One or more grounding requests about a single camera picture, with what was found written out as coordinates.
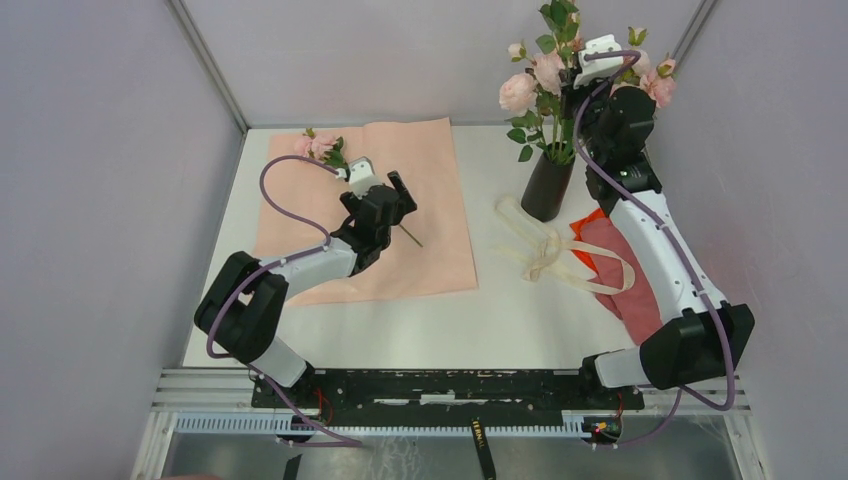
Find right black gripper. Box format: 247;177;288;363
560;66;615;161

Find small pink rose stem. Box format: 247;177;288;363
292;127;425;250

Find white rose stem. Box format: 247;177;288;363
498;43;575;166

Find cream printed ribbon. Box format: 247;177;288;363
492;196;636;295

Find peach pink rose stems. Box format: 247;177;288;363
533;1;582;165

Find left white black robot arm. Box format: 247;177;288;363
194;171;417;408

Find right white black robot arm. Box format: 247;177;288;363
577;87;755;408

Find black cylindrical vase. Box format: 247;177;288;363
520;153;574;222

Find peach white artificial roses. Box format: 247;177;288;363
569;26;657;164

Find orange paper piece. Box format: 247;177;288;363
569;208;611;280

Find pink crumpled cloth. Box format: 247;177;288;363
580;218;663;345

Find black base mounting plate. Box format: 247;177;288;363
251;369;645;428

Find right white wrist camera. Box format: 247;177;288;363
572;34;624;89

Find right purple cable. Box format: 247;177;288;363
572;49;738;450

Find purple cable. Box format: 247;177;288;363
572;49;738;450
205;154;367;449

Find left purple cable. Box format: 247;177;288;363
205;154;367;449

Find black printed strap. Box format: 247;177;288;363
470;417;497;480

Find white slotted cable duct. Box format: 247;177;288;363
173;411;591;440

